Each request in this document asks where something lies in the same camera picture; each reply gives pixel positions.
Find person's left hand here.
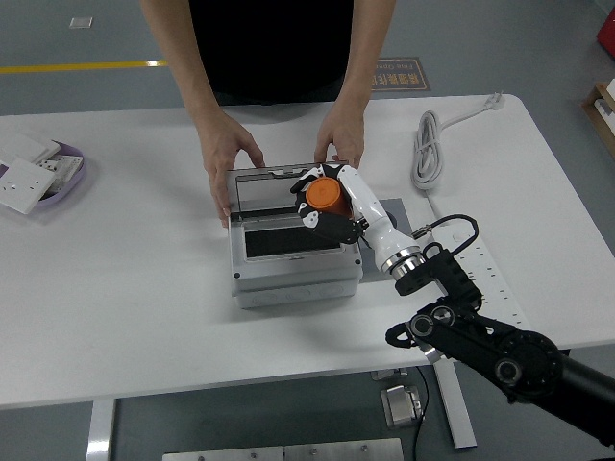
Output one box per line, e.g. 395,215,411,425
313,103,367,170

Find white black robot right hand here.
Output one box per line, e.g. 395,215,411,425
289,162,422,273

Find person's right hand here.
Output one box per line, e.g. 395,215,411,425
197,112,266,230

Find orange cylinder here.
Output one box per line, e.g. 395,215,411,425
306,176,355,218

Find grey enclosure box with lid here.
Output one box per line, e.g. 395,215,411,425
225,162,364,310

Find grey cube with round hole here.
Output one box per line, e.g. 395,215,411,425
357,197,413,283

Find metal foot pedal box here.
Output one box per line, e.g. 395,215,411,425
381,383,427,429

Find red box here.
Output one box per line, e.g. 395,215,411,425
595,9,615,49

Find brown floor sign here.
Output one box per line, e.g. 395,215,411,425
370,57,432,92

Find person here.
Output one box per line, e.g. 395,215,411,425
188,0,356,106

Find white power strip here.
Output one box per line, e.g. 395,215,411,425
427,221,532,337

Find purple tray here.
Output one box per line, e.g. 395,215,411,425
0,139,87,210

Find white many-hole socket panel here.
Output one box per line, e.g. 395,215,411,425
37,154,83,196

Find wooden crate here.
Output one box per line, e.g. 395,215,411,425
581,79,615,159

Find white power cord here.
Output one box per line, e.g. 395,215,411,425
410,90,505,227

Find black floor cable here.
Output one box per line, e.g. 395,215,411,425
412,365,431,461

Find white blank switch plate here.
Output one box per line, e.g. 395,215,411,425
0,133,62,167

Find white five-hole wall socket plate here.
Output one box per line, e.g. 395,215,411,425
0,157,57,216

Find metal base plate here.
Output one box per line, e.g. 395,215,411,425
161,437,405,461

